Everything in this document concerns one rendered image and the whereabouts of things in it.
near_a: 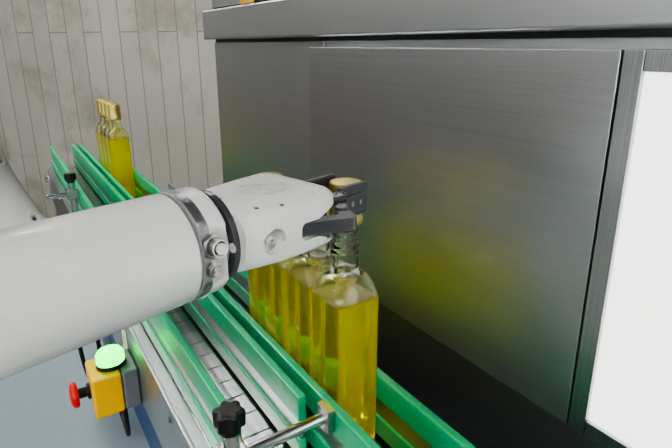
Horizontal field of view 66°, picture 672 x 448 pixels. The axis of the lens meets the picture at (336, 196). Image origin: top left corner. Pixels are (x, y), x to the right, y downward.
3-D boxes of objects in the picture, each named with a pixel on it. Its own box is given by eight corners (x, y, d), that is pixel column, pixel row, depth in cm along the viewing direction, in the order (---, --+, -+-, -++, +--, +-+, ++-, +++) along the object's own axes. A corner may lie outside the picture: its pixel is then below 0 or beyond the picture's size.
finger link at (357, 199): (342, 200, 45) (388, 185, 49) (315, 193, 47) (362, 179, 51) (342, 234, 45) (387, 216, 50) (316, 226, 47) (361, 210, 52)
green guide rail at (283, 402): (307, 455, 57) (306, 394, 55) (299, 459, 57) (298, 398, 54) (77, 164, 198) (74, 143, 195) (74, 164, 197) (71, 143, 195)
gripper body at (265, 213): (234, 207, 35) (340, 177, 43) (155, 182, 42) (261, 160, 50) (239, 305, 38) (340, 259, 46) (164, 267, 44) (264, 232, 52)
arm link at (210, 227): (203, 207, 34) (239, 197, 36) (136, 184, 40) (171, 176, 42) (212, 319, 36) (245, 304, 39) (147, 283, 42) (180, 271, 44)
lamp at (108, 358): (128, 366, 83) (126, 350, 82) (98, 375, 81) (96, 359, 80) (122, 353, 87) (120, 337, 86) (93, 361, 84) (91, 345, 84)
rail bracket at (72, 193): (83, 223, 134) (76, 174, 130) (52, 229, 130) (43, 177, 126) (81, 219, 137) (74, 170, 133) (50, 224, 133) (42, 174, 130)
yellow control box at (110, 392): (143, 406, 85) (138, 367, 83) (94, 424, 81) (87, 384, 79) (133, 384, 90) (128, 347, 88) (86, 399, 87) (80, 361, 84)
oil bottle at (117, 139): (136, 199, 154) (125, 104, 146) (116, 202, 151) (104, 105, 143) (132, 195, 158) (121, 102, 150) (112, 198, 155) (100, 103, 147)
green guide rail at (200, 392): (245, 486, 53) (241, 421, 51) (236, 490, 53) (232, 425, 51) (55, 166, 194) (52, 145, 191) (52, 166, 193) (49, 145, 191)
